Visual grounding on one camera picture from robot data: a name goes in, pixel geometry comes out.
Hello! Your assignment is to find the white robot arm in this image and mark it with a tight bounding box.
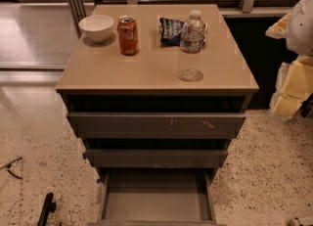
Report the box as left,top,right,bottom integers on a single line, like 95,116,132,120
265,0,313,118

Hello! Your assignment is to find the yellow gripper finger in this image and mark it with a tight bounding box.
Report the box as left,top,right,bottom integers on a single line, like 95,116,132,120
265,13,291,39
270,55,313,118

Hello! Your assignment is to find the white ceramic bowl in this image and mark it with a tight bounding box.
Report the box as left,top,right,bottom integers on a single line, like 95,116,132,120
78,15,114,43

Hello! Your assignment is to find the black tool on floor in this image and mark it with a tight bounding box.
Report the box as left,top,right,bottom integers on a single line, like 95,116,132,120
37,193,57,226

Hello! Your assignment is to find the blue chip bag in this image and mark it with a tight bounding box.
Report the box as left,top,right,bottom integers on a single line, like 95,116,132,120
157,16,208,47

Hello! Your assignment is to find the cable on floor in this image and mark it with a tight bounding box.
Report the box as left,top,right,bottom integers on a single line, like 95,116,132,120
0,156,23,180

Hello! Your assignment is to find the clear plastic water bottle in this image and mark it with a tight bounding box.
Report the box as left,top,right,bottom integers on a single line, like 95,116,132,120
178,10,205,82

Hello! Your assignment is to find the open bottom drawer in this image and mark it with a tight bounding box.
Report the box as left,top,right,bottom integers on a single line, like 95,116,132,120
88,168,225,226

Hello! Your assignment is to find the tan drawer cabinet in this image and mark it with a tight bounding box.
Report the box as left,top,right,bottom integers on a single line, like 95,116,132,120
55,3,260,185

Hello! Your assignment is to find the orange soda can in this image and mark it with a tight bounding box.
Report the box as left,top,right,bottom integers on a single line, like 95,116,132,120
117,15,139,55

